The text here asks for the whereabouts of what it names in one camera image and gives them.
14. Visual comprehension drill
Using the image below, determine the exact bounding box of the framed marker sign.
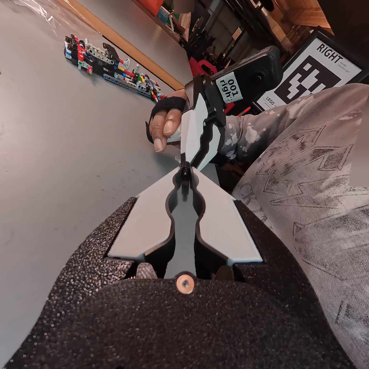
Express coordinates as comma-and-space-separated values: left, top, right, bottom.
253, 28, 364, 111

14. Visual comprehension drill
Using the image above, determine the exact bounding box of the person's right forearm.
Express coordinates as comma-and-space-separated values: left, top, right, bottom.
223, 84, 369, 162

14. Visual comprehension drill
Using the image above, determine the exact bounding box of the clear plastic bag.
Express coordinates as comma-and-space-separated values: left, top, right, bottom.
9, 0, 80, 32

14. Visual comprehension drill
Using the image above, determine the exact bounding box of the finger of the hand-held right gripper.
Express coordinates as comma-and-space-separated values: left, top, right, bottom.
193, 126, 222, 172
179, 101, 209, 168

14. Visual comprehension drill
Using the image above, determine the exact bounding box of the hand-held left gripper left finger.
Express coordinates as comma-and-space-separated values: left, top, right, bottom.
107, 168, 186, 260

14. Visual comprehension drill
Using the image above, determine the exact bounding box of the person's right hand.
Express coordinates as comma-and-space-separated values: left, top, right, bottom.
145, 89, 189, 153

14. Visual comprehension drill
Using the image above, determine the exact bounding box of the person's grey sweatshirt torso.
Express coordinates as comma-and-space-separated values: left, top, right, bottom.
231, 121, 369, 369

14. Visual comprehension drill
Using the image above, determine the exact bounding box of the grey desk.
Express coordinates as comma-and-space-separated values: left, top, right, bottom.
0, 0, 229, 367

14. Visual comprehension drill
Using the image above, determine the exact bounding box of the multicoloured brick car chassis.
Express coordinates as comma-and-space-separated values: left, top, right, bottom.
64, 35, 167, 103

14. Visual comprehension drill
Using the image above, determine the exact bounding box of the black holed brick beam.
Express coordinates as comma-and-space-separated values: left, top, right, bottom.
179, 161, 191, 202

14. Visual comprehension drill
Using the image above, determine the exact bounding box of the red office chair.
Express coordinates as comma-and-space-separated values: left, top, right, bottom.
189, 57, 235, 115

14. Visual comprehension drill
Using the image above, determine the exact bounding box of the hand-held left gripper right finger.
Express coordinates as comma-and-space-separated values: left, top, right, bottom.
188, 168, 264, 266

